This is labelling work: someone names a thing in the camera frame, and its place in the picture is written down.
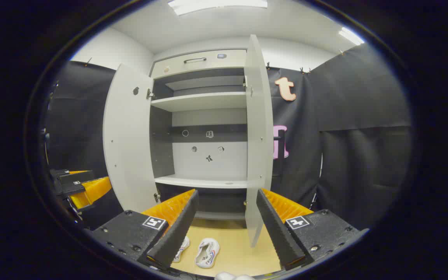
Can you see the white cabinet shelf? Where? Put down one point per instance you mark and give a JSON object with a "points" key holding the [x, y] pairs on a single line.
{"points": [[200, 102], [200, 181]]}

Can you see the white shoe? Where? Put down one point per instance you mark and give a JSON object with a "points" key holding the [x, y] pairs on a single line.
{"points": [[207, 252], [182, 249]]}

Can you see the white cabinet door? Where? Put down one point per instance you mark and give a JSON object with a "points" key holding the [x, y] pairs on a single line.
{"points": [[258, 136], [128, 144]]}

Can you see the large ceiling light panel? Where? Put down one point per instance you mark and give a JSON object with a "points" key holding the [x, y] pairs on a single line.
{"points": [[216, 5]]}

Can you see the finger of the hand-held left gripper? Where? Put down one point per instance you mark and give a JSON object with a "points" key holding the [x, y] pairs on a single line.
{"points": [[93, 188], [72, 182]]}

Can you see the white cabinet drawer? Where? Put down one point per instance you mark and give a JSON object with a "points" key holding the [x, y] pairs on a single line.
{"points": [[208, 64]]}

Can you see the white shoe cabinet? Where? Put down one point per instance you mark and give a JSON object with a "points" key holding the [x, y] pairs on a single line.
{"points": [[204, 163]]}

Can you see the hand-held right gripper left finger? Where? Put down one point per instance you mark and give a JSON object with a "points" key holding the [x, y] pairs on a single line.
{"points": [[177, 229]]}

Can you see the black backdrop cloth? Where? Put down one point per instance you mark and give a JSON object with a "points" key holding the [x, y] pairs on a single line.
{"points": [[356, 147]]}

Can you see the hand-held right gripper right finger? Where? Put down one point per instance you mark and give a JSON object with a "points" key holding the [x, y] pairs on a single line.
{"points": [[278, 229]]}

